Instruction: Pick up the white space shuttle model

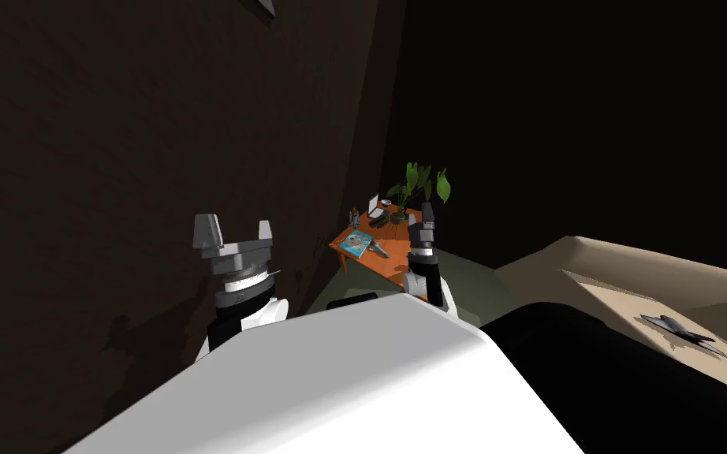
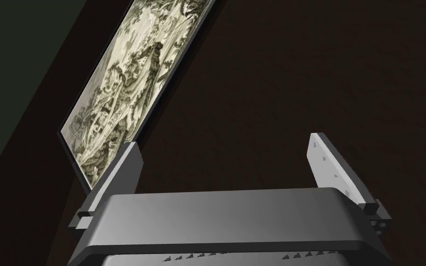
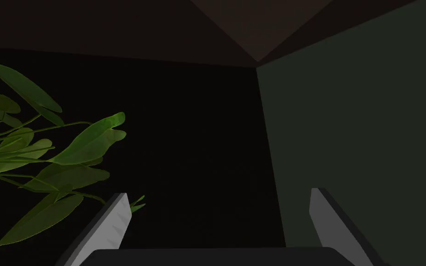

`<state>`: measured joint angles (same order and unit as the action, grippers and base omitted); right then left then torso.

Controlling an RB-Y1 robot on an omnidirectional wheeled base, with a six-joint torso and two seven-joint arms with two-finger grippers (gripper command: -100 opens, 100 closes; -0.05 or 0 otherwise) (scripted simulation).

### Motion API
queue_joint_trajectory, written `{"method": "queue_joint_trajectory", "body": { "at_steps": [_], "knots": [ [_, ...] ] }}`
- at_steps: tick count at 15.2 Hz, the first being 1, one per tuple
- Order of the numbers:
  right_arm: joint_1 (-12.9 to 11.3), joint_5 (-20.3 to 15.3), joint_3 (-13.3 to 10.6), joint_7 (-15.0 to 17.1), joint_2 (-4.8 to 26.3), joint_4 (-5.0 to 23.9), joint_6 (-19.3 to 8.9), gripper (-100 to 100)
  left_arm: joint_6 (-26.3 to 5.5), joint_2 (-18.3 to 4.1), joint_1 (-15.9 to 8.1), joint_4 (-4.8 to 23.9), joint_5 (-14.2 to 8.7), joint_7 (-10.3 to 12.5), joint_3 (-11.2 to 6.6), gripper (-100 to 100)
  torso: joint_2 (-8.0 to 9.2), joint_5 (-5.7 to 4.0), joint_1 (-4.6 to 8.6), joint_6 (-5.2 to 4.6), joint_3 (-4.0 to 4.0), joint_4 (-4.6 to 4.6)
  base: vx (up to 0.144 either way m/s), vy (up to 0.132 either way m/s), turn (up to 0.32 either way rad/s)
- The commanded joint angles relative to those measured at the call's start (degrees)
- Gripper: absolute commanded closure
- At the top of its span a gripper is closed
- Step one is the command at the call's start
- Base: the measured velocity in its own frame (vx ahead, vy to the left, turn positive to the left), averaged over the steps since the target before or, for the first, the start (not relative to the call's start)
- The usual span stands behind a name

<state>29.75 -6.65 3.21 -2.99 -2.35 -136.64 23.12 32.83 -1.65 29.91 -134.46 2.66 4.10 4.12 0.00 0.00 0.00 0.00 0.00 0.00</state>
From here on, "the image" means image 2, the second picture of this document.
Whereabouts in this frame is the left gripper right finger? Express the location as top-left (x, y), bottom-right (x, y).
top-left (306, 133), bottom-right (380, 216)

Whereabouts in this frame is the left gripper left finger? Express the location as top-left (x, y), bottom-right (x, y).
top-left (77, 141), bottom-right (144, 218)

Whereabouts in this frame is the framed landscape picture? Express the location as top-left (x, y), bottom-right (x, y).
top-left (57, 0), bottom-right (217, 193)

